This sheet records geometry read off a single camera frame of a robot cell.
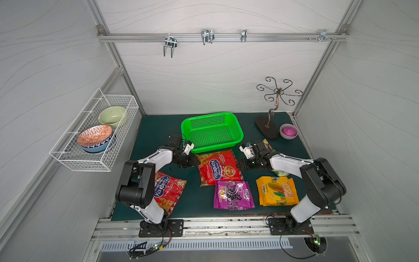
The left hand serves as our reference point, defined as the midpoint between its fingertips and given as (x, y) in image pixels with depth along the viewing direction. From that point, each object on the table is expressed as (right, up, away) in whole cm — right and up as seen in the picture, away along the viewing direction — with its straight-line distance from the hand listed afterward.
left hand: (197, 163), depth 90 cm
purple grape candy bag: (+19, -13, -12) cm, 26 cm away
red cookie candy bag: (+12, -1, -1) cm, 12 cm away
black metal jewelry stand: (+46, +23, +21) cm, 55 cm away
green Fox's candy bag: (+47, -6, 0) cm, 47 cm away
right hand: (+24, -1, +3) cm, 24 cm away
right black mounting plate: (+40, -21, -23) cm, 51 cm away
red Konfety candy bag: (-15, -12, -8) cm, 20 cm away
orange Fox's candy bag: (+43, +8, +11) cm, 45 cm away
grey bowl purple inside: (+58, +18, +14) cm, 62 cm away
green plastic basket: (+8, +17, +21) cm, 28 cm away
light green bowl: (-38, +26, -17) cm, 48 cm away
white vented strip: (+27, -31, -20) cm, 46 cm away
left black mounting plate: (-12, -24, -19) cm, 33 cm away
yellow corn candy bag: (+40, -11, -10) cm, 43 cm away
